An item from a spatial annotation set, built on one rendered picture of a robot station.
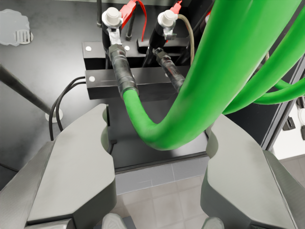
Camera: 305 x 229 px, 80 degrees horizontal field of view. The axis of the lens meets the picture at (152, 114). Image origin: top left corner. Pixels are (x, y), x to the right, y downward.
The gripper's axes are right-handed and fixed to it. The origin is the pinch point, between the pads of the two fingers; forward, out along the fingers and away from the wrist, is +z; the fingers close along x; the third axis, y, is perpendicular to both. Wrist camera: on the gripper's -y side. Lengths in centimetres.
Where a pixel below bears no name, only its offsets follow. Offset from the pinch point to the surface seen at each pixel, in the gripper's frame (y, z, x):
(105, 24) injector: -3.7, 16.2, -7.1
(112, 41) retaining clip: -1.8, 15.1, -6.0
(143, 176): 23.8, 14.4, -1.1
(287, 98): 1.3, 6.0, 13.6
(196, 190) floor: 110, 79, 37
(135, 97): 0.9, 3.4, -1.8
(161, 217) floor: 119, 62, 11
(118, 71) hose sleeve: -0.1, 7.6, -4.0
